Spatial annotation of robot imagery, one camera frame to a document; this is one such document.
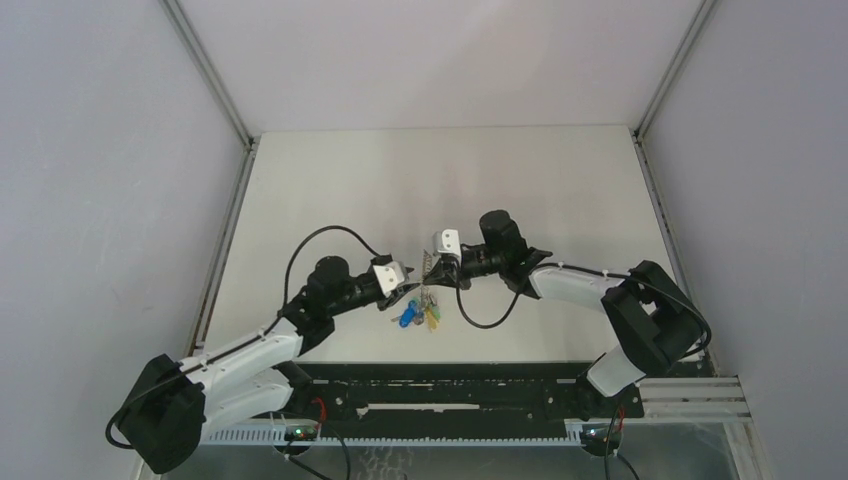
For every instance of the yellow tagged key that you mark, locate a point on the yellow tagged key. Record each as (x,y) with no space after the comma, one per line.
(433,317)

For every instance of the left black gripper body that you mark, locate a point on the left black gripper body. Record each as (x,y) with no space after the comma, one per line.
(386,301)

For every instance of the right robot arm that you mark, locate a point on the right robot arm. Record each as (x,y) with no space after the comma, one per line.
(655,323)

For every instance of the large metal keyring yellow handle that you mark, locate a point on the large metal keyring yellow handle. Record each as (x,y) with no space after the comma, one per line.
(427,261)

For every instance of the left circuit board green led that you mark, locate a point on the left circuit board green led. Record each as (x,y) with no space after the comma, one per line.
(302,433)

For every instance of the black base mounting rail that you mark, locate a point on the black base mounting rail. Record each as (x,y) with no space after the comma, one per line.
(419,398)

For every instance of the white slotted cable duct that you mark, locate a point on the white slotted cable duct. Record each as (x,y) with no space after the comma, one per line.
(266,435)

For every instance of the right circuit board green led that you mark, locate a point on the right circuit board green led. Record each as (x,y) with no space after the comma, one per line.
(597,435)

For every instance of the circuit board green led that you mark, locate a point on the circuit board green led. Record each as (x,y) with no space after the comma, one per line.
(597,435)
(302,433)

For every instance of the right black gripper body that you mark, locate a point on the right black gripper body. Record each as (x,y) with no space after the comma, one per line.
(454,271)

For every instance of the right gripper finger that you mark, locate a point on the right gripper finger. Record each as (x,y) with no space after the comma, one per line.
(435,279)
(436,271)

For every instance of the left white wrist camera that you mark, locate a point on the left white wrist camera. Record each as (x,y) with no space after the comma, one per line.
(390,275)

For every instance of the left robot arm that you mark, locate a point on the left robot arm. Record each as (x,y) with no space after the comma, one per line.
(174,405)

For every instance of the green tagged key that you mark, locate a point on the green tagged key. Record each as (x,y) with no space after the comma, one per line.
(434,303)

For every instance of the blue tagged key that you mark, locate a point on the blue tagged key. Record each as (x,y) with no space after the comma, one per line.
(413,314)

